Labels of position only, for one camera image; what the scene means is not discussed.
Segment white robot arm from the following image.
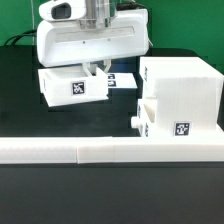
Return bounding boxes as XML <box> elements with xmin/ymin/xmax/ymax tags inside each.
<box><xmin>37</xmin><ymin>0</ymin><xmax>149</xmax><ymax>68</ymax></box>

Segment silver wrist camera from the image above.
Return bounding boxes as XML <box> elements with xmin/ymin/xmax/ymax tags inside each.
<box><xmin>39</xmin><ymin>0</ymin><xmax>87</xmax><ymax>22</ymax></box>

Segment white drawer box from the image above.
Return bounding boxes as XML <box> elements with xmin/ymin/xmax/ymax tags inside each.
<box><xmin>38</xmin><ymin>64</ymin><xmax>108</xmax><ymax>107</ymax></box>
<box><xmin>131</xmin><ymin>98</ymin><xmax>157</xmax><ymax>137</ymax></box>

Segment white fiducial marker sheet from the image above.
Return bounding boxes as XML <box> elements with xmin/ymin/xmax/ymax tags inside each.
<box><xmin>108</xmin><ymin>73</ymin><xmax>137</xmax><ymax>89</ymax></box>

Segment white front drawer box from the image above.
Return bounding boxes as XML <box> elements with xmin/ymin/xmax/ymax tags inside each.
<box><xmin>131</xmin><ymin>98</ymin><xmax>157</xmax><ymax>137</ymax></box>

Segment white L-shaped fence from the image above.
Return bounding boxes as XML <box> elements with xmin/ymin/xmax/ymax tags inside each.
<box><xmin>0</xmin><ymin>134</ymin><xmax>224</xmax><ymax>164</ymax></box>

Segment white drawer cabinet frame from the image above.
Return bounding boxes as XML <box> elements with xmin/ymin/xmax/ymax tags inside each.
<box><xmin>139</xmin><ymin>57</ymin><xmax>224</xmax><ymax>138</ymax></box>

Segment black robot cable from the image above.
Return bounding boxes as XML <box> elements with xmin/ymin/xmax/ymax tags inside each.
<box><xmin>3</xmin><ymin>29</ymin><xmax>38</xmax><ymax>47</ymax></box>

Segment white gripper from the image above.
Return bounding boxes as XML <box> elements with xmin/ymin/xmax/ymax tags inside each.
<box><xmin>37</xmin><ymin>9</ymin><xmax>149</xmax><ymax>76</ymax></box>

